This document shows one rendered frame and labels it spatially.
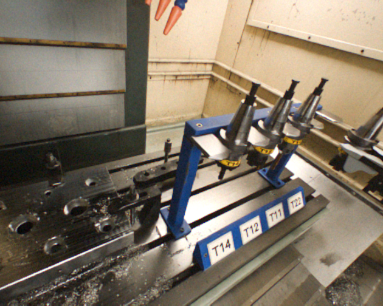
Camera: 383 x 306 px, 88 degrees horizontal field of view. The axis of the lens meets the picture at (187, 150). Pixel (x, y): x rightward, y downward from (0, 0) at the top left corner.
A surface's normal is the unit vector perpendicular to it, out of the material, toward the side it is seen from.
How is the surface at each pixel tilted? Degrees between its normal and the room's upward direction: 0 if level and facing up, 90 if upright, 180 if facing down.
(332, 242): 24
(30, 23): 90
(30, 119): 90
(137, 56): 90
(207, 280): 0
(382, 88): 90
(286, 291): 7
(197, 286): 0
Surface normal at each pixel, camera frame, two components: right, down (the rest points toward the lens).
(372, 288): 0.07, -0.87
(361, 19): -0.84, 0.21
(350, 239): -0.19, -0.63
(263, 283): 0.27, -0.80
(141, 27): 0.52, 0.58
